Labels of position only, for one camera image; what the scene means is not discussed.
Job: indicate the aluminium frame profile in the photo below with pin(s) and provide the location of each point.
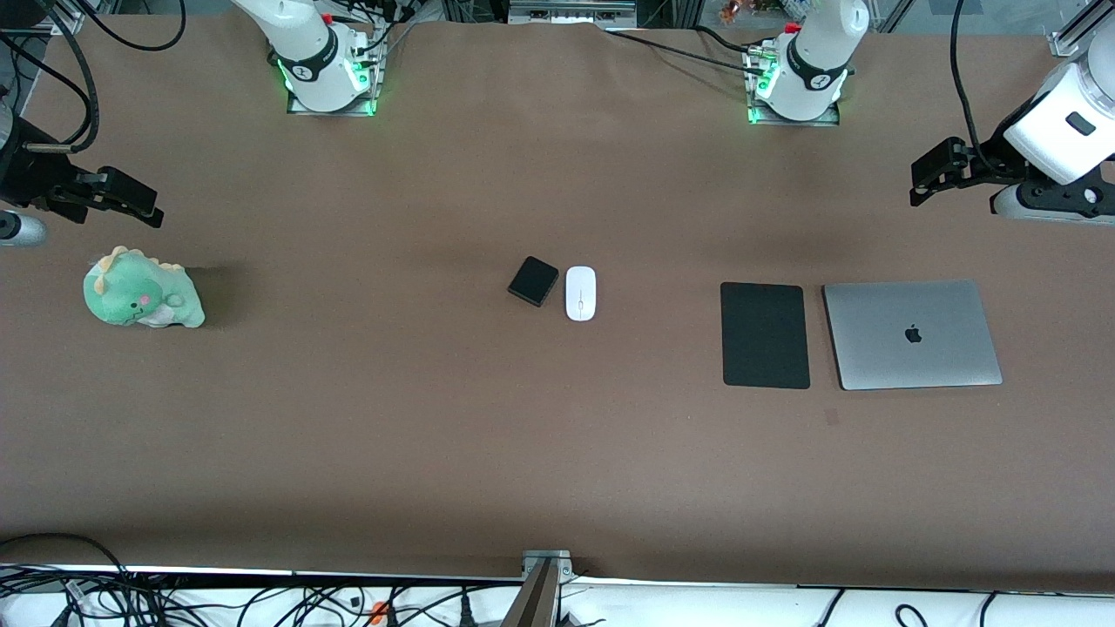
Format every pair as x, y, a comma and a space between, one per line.
1080, 30
48, 22

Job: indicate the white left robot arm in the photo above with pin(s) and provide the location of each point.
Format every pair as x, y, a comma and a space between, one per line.
814, 61

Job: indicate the grey control box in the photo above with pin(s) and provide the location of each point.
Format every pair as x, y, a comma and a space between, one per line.
572, 12

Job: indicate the black mouse pad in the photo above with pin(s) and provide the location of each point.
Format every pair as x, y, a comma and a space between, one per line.
765, 335

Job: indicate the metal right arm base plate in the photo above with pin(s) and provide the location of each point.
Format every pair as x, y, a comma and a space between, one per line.
366, 104

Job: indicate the green dinosaur plush toy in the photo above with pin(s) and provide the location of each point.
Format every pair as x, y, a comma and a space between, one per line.
139, 292

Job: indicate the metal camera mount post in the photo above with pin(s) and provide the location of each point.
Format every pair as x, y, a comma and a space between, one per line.
544, 583

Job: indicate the white computer mouse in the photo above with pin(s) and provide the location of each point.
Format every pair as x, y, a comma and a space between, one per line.
580, 293

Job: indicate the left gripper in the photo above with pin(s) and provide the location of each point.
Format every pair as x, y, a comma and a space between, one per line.
985, 166

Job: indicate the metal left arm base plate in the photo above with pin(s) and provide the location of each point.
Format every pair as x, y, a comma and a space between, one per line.
832, 116

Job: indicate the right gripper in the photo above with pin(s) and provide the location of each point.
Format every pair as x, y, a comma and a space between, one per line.
24, 174

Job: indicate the black square phone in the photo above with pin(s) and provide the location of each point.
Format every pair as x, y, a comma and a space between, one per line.
533, 280

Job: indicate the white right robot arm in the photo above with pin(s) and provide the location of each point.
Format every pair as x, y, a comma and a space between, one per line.
314, 52

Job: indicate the silver closed laptop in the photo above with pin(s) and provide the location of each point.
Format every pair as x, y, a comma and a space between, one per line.
912, 334

